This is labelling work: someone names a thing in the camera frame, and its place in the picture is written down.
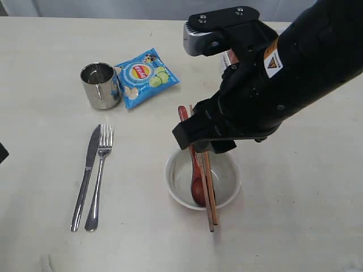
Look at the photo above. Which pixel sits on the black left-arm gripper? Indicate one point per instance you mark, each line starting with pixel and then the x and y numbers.
pixel 3 153

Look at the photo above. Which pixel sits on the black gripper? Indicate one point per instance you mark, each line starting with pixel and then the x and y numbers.
pixel 238 110

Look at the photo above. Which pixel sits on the white perforated plastic basket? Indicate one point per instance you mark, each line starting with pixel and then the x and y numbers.
pixel 224 61

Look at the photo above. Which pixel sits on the pale green ceramic bowl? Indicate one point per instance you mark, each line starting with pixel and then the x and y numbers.
pixel 226 178

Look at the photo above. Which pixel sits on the dark brown wooden spoon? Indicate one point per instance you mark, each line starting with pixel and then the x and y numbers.
pixel 197 189

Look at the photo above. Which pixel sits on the brown wooden chopstick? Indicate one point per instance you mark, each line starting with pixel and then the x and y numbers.
pixel 201 163
pixel 210 188

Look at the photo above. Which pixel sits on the silver metal table knife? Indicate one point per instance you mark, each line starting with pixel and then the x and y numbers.
pixel 90 158

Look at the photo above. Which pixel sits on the silver metal fork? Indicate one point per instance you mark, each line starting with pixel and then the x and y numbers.
pixel 104 149

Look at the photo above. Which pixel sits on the blue potato chips bag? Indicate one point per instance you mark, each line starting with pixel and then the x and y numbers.
pixel 143 77

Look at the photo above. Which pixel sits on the silver foil packet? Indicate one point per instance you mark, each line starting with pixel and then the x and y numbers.
pixel 101 85

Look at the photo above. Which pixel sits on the dark brown round plate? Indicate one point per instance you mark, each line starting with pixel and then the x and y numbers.
pixel 232 57

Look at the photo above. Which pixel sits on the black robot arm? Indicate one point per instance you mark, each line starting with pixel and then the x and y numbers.
pixel 276 75

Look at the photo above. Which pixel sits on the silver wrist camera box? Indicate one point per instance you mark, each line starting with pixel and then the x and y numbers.
pixel 236 28

